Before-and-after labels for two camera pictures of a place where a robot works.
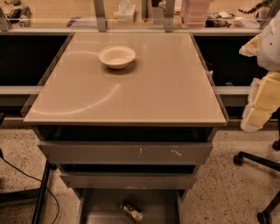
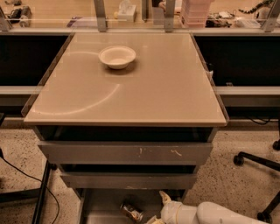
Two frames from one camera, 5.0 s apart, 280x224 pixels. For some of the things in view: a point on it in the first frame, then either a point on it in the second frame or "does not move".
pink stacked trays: [195, 12] does not move
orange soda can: [134, 213] does not move
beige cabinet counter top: [166, 84] does not move
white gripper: [269, 48] to [169, 212]
